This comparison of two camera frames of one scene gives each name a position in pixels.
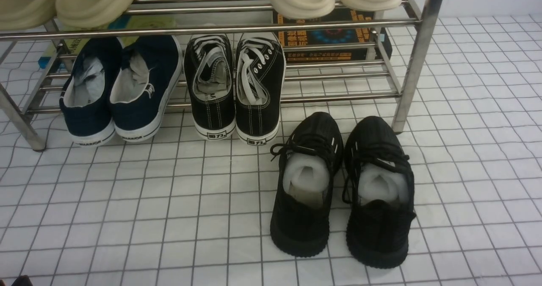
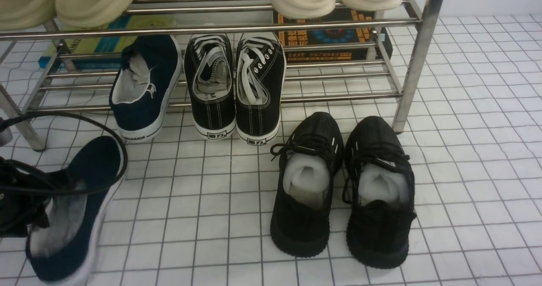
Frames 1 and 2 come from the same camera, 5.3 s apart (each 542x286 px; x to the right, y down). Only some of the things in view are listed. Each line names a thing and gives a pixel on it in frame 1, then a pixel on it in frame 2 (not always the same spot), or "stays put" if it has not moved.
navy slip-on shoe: x=89 y=98 to x=65 y=253
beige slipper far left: x=26 y=5 stays put
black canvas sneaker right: x=261 y=71 stays put
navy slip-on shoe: x=145 y=83 stays put
